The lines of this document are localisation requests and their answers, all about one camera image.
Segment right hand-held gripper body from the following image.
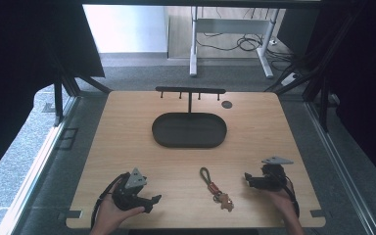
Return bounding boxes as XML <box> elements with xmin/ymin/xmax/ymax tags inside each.
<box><xmin>259</xmin><ymin>156</ymin><xmax>295</xmax><ymax>193</ymax></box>

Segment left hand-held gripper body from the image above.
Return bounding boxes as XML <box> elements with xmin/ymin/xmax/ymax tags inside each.
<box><xmin>112</xmin><ymin>167</ymin><xmax>148</xmax><ymax>212</ymax></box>

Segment keychain with green cord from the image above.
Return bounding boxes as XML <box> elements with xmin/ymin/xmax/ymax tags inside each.
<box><xmin>199</xmin><ymin>166</ymin><xmax>235</xmax><ymax>212</ymax></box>

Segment black key rack with tray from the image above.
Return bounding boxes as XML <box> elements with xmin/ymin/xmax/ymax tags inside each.
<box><xmin>151</xmin><ymin>85</ymin><xmax>228</xmax><ymax>149</ymax></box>

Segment person's left hand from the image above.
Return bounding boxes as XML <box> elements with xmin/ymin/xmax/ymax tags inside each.
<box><xmin>92</xmin><ymin>195</ymin><xmax>147</xmax><ymax>229</ymax></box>

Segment person's right hand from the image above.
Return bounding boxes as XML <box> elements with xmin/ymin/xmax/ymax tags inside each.
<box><xmin>263</xmin><ymin>186</ymin><xmax>300</xmax><ymax>223</ymax></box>

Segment black metal stand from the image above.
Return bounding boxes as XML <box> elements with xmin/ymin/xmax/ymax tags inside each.
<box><xmin>43</xmin><ymin>35</ymin><xmax>113</xmax><ymax>127</ymax></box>
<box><xmin>263</xmin><ymin>9</ymin><xmax>370</xmax><ymax>133</ymax></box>

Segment white power strip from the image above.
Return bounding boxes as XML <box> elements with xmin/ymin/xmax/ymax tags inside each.
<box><xmin>280</xmin><ymin>71</ymin><xmax>301</xmax><ymax>87</ymax></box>

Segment black curtain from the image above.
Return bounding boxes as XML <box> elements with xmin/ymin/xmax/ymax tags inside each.
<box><xmin>275</xmin><ymin>0</ymin><xmax>376</xmax><ymax>194</ymax></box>
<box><xmin>0</xmin><ymin>0</ymin><xmax>106</xmax><ymax>187</ymax></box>

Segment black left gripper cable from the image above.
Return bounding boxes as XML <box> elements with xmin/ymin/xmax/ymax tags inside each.
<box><xmin>90</xmin><ymin>171</ymin><xmax>130</xmax><ymax>229</ymax></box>

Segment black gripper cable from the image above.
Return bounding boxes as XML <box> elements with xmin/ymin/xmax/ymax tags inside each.
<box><xmin>275</xmin><ymin>169</ymin><xmax>301</xmax><ymax>218</ymax></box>
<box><xmin>90</xmin><ymin>171</ymin><xmax>130</xmax><ymax>229</ymax></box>

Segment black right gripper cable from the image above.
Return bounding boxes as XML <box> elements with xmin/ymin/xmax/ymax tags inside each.
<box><xmin>275</xmin><ymin>169</ymin><xmax>301</xmax><ymax>218</ymax></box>

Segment black floor cables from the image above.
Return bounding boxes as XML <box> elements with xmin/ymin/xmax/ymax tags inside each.
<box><xmin>195</xmin><ymin>9</ymin><xmax>296</xmax><ymax>71</ymax></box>

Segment white desk frame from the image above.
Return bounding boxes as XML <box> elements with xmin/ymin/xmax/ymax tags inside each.
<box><xmin>189</xmin><ymin>6</ymin><xmax>280</xmax><ymax>79</ymax></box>

